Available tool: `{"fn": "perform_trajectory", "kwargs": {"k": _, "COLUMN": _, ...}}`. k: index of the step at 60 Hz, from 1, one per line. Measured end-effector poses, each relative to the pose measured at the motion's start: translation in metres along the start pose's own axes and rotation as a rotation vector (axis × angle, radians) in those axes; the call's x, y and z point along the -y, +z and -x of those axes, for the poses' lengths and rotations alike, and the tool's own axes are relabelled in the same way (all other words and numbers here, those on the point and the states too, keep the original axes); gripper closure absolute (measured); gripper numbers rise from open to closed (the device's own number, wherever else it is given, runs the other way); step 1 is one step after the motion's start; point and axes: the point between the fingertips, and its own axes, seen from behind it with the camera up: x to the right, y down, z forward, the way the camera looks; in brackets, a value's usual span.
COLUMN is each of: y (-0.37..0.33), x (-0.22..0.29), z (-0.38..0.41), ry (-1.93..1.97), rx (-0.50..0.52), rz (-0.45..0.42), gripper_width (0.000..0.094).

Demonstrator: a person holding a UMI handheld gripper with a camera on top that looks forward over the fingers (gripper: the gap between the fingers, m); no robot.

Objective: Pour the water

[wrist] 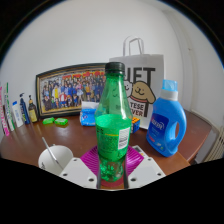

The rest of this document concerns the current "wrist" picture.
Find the small green packet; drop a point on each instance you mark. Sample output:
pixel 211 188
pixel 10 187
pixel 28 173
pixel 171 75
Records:
pixel 61 121
pixel 48 120

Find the framed group photo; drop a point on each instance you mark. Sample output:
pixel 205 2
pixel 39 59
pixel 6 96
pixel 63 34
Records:
pixel 66 91

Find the white camouflage-print cup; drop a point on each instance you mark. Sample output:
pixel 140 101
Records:
pixel 61 155

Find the white spoon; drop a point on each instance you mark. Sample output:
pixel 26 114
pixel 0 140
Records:
pixel 50 150

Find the green plastic drink bottle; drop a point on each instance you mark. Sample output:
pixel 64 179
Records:
pixel 113 133

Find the brown pump bottle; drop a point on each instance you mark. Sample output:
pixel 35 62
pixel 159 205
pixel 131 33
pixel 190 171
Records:
pixel 33 113

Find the white paper gift bag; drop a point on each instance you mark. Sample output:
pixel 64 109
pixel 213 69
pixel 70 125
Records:
pixel 146 76

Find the brown wooden side cabinet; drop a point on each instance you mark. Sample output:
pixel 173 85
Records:
pixel 196 133

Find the blue detergent bottle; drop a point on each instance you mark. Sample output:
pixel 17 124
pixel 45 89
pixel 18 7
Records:
pixel 166 130

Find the dark blue pump bottle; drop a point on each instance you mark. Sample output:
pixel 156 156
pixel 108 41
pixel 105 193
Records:
pixel 24 113

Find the flat round red coaster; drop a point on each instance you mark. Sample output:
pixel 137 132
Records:
pixel 113 185

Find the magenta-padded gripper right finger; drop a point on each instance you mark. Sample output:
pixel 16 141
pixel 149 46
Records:
pixel 146 171

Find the blue tissue pack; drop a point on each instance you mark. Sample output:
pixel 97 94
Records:
pixel 88 116

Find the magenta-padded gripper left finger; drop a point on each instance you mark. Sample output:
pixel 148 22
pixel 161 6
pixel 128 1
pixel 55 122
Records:
pixel 80 173

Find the white radiator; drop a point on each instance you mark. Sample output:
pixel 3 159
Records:
pixel 215 146

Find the green and white cardboard tube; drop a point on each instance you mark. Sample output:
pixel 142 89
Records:
pixel 9 113

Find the pink cardboard tube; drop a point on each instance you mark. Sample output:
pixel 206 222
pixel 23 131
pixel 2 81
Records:
pixel 3 116

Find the white blue-capped lotion bottle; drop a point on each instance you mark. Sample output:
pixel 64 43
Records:
pixel 18 116

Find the colourful puzzle cube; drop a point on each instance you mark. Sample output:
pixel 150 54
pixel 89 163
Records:
pixel 135 125

